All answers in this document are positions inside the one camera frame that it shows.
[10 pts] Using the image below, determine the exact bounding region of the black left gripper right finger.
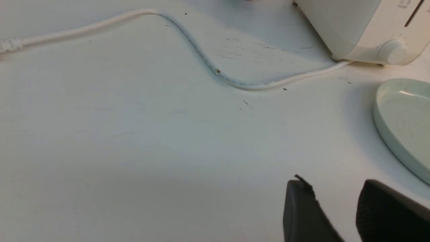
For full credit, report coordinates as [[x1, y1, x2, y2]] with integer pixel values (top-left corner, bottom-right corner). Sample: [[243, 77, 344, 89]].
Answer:
[[356, 179, 430, 242]]

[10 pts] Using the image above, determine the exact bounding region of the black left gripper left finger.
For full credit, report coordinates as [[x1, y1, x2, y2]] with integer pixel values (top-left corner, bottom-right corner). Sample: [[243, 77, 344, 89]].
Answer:
[[283, 174, 344, 242]]

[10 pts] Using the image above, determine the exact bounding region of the light green round plate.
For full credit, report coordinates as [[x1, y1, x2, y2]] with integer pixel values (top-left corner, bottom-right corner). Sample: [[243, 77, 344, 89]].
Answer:
[[373, 78, 430, 184]]

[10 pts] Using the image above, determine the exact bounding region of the white toaster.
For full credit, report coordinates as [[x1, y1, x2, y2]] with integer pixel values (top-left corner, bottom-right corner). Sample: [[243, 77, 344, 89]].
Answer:
[[292, 0, 430, 66]]

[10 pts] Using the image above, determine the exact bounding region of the white toaster power cable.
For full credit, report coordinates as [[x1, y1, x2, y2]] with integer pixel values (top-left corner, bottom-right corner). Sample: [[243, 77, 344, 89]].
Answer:
[[0, 9, 353, 90]]

